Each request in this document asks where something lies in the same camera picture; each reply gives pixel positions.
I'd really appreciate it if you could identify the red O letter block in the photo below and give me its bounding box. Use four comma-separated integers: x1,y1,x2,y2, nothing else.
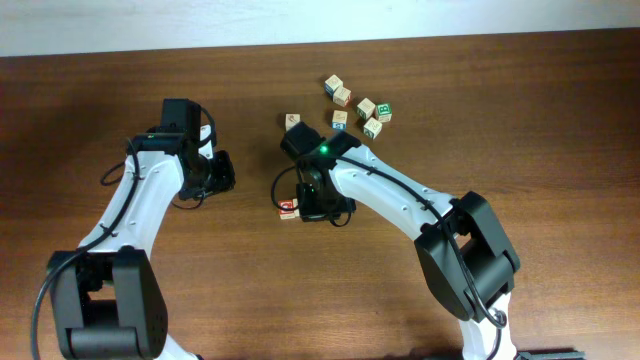
278,198,300,220

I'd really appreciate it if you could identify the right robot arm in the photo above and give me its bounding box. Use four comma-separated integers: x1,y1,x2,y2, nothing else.
280,122,520,359

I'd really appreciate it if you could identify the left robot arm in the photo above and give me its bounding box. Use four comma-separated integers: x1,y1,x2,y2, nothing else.
37,99,235,359

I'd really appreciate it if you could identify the blue sided centre block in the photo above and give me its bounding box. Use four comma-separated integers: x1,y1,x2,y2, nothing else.
331,110,348,130

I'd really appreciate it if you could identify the blue sided block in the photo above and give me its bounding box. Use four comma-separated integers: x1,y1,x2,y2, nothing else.
331,110,348,130
324,74,343,97

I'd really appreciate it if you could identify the lone block left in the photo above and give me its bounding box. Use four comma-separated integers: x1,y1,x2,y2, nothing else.
285,114,301,131

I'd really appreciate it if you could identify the teal A letter block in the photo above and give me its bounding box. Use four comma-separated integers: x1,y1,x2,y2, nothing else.
363,117,383,139

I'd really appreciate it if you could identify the green N letter block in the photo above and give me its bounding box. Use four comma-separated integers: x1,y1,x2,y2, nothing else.
356,98,376,120

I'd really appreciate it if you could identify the red sided top block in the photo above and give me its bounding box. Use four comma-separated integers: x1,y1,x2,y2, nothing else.
332,86,352,107

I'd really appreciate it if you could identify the green B letter block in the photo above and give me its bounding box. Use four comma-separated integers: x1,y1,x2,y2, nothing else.
374,103,393,123

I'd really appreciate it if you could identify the blue sided top block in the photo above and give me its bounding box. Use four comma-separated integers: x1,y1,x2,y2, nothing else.
324,74,343,97

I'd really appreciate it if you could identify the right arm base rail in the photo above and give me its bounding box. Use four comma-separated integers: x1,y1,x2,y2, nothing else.
515,349,586,360

